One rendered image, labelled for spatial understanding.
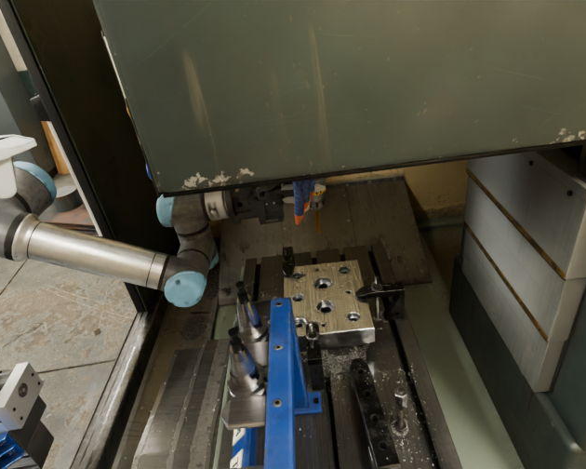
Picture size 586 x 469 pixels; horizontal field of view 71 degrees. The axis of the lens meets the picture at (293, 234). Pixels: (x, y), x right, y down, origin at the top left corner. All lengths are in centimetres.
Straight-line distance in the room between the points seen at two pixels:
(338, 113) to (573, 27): 26
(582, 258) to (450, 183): 136
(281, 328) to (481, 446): 77
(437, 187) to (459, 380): 102
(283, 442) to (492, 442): 84
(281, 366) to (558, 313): 54
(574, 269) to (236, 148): 62
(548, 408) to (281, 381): 66
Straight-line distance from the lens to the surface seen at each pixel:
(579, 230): 83
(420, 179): 210
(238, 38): 48
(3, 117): 558
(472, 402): 143
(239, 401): 69
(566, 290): 91
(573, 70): 58
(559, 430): 112
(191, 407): 133
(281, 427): 64
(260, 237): 190
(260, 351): 75
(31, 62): 128
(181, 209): 91
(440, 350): 154
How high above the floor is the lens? 176
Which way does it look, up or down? 32 degrees down
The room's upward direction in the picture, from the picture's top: 9 degrees counter-clockwise
